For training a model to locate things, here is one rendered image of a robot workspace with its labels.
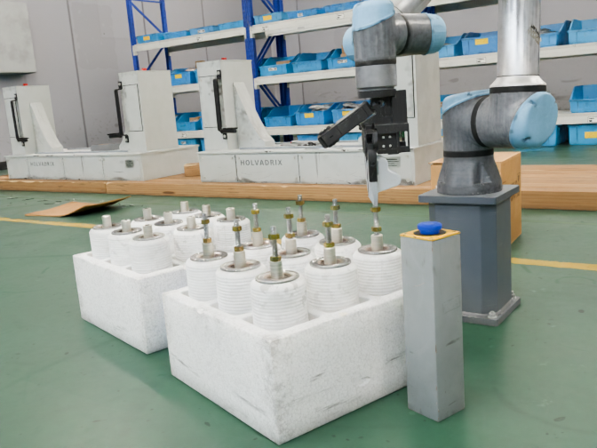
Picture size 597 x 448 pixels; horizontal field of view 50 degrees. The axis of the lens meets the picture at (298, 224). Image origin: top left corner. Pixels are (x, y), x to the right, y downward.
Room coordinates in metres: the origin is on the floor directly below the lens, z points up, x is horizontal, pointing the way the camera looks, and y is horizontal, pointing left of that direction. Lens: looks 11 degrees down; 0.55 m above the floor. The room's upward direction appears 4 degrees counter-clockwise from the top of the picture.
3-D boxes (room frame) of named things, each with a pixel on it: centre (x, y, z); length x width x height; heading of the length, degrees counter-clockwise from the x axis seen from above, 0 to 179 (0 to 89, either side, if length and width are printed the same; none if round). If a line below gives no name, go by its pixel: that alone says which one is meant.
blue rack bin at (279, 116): (7.11, 0.00, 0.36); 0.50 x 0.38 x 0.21; 145
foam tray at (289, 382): (1.22, 0.02, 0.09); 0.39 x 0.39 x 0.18; 36
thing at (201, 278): (1.24, 0.18, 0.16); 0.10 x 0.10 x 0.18
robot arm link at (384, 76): (1.19, -0.16, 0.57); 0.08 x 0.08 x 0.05
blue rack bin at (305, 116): (6.83, -0.33, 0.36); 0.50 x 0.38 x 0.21; 145
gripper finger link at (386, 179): (1.17, -0.16, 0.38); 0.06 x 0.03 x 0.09; 88
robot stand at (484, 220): (1.51, -0.41, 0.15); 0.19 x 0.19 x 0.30; 54
